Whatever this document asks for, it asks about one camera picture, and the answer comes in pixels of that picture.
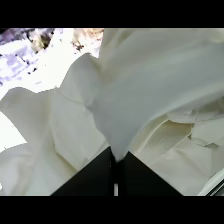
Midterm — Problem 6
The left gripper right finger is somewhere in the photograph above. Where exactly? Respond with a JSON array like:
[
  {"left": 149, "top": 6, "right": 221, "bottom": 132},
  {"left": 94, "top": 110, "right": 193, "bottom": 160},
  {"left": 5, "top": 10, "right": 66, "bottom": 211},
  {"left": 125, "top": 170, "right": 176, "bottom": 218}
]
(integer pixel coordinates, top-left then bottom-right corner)
[{"left": 117, "top": 150, "right": 183, "bottom": 197}]

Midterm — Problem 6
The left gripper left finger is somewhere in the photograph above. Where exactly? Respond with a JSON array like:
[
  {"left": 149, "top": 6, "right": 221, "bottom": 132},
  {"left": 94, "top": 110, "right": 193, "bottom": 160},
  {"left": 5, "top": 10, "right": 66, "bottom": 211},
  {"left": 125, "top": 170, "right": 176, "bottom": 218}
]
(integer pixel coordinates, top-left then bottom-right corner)
[{"left": 50, "top": 145, "right": 115, "bottom": 197}]

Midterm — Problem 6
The white shirt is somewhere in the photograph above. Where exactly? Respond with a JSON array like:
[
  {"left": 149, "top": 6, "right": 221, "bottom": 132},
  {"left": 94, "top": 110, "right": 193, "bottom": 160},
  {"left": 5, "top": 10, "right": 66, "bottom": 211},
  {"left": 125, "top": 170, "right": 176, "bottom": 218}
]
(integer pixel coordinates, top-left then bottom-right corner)
[{"left": 0, "top": 28, "right": 224, "bottom": 197}]

